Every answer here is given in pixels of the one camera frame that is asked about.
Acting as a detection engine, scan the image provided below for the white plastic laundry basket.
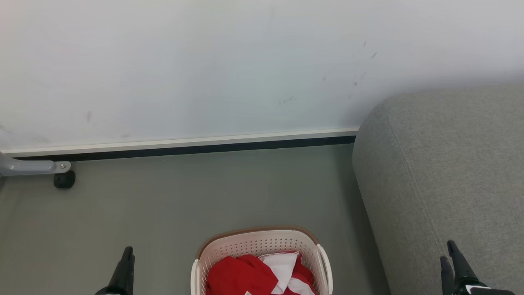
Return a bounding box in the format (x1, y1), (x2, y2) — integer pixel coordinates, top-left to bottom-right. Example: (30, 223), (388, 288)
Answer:
(190, 225), (333, 295)

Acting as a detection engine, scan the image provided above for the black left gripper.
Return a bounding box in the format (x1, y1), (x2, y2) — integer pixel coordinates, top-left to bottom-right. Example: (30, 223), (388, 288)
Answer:
(95, 246), (135, 295)

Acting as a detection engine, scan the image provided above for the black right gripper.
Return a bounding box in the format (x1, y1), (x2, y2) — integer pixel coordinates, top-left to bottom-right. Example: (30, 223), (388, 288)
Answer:
(440, 240), (515, 295)

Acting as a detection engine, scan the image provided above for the grey metal furniture leg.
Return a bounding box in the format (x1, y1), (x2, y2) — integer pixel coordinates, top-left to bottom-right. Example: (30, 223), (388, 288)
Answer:
(0, 152), (72, 177)

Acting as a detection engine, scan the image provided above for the grey fabric sofa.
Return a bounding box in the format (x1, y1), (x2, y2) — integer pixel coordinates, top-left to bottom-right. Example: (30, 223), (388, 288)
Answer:
(352, 82), (524, 295)

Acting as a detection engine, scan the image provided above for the black round furniture foot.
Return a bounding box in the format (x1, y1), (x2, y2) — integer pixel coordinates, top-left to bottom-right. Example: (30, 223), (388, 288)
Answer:
(53, 170), (76, 189)

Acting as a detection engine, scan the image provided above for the red and white garment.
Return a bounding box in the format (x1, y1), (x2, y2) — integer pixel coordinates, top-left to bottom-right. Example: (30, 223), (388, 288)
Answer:
(206, 252), (316, 295)

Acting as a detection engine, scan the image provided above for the white and black baseboard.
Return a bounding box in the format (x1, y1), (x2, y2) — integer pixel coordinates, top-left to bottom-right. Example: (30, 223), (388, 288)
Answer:
(0, 128), (360, 161)

